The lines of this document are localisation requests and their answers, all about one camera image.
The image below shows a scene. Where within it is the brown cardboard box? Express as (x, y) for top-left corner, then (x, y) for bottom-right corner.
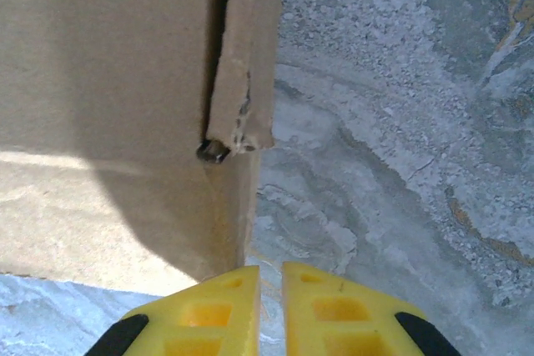
(0, 0), (285, 295)

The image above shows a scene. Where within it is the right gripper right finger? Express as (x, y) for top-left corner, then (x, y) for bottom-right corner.
(282, 261), (462, 356)

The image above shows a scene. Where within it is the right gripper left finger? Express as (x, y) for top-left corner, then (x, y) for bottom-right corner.
(85, 264), (262, 356)

